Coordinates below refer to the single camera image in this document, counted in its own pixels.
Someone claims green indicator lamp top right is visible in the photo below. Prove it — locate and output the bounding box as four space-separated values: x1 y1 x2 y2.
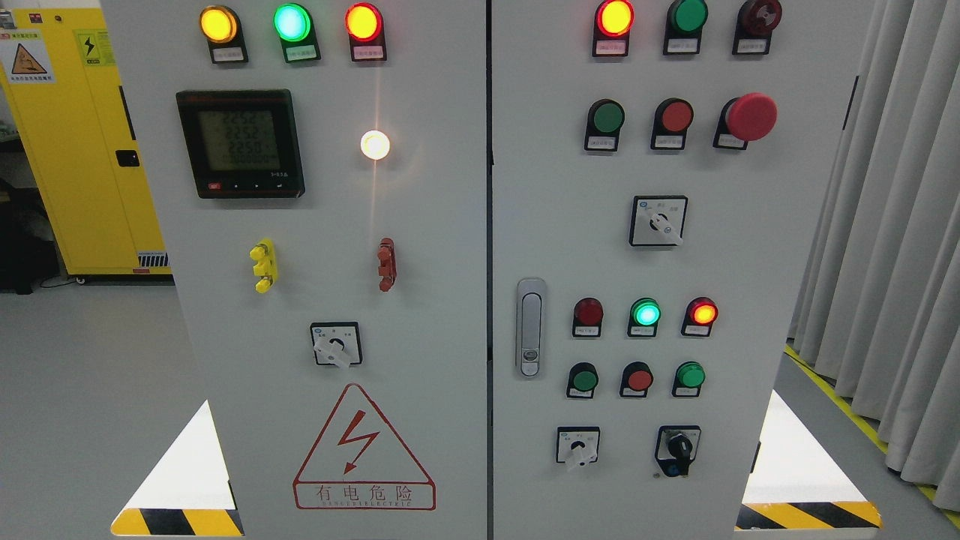
662 0 709 56

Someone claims grey electrical control cabinet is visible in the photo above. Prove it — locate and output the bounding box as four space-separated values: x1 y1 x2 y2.
102 1 878 539

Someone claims silver cabinet door handle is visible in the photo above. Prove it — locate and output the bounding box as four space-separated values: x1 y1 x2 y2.
515 277 548 377

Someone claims green push button upper row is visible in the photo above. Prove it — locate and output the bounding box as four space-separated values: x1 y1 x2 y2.
583 98 626 152

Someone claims hazard striped cabinet foot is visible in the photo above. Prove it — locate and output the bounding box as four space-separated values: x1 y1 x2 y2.
110 402 244 537
733 392 884 539

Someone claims red electric hazard warning sticker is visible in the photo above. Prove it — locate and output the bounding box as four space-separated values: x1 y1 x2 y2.
292 383 437 512

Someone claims red terminal connector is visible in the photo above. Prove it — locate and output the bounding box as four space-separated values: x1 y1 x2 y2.
376 237 398 292

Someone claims red indicator lamp top right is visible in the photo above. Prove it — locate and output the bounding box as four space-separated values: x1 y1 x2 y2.
591 0 635 58

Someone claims green indicator lamp middle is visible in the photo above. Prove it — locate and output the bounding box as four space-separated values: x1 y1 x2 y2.
627 297 662 338

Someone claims green start push button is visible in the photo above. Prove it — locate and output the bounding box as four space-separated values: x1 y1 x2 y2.
565 362 598 400

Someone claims green push button lower right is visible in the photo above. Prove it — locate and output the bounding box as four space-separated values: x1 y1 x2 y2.
671 360 707 398

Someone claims yellow terminal connector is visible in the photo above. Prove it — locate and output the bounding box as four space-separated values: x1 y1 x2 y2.
249 237 278 294

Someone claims white lit indicator lamp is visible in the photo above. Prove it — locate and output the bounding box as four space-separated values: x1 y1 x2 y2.
360 130 392 161

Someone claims green indicator lamp top left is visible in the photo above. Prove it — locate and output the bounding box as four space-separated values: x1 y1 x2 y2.
273 3 321 64

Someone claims dark red buzzer top right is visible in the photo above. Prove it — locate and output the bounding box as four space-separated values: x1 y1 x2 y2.
731 0 783 56

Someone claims green indicator lamp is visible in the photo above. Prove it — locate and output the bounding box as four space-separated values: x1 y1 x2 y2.
662 0 709 56
627 297 662 338
273 3 321 64

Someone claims yellow safety storage cabinet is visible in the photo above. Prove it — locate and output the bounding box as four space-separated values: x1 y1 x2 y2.
2 7 171 276

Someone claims red indicator lamp middle left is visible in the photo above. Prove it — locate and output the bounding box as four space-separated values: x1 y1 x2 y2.
571 297 604 338

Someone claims black digital power meter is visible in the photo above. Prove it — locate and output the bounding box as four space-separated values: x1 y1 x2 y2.
177 89 305 199

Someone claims red indicator lamp top left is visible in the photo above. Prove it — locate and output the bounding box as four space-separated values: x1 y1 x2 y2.
345 2 387 62

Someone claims left hazard striped cabinet foot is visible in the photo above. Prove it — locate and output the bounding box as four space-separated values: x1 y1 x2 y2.
110 402 244 537

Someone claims red mushroom emergency stop button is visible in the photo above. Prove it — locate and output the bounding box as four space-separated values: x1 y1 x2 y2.
712 92 779 151

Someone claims left door rotary selector switch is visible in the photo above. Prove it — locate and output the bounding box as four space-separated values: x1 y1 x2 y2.
310 322 363 368

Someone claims yellow indicator lamp top left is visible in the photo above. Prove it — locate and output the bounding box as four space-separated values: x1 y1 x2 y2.
199 4 249 65

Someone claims red indicator lamp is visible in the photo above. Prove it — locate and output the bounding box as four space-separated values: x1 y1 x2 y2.
345 2 387 62
681 296 718 338
571 297 604 338
591 0 635 58

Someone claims red indicator lamp middle right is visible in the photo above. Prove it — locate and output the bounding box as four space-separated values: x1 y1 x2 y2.
681 296 718 338

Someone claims red push button upper row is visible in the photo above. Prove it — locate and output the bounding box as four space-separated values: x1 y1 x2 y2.
650 97 694 151

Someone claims lower white rotary selector switch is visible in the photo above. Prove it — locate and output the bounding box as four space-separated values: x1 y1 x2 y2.
555 426 601 470

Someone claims black knob selector switch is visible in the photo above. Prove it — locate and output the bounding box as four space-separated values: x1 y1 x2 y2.
654 426 701 478

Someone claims red stop push button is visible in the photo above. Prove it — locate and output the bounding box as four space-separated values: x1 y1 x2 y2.
619 361 654 398

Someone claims upper right rotary selector switch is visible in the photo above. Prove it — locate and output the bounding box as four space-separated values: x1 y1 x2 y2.
628 195 689 247

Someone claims grey curtain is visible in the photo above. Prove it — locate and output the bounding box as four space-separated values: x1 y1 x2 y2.
790 1 959 512

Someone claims right hazard striped cabinet foot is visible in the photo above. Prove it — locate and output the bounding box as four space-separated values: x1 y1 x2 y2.
733 392 884 539

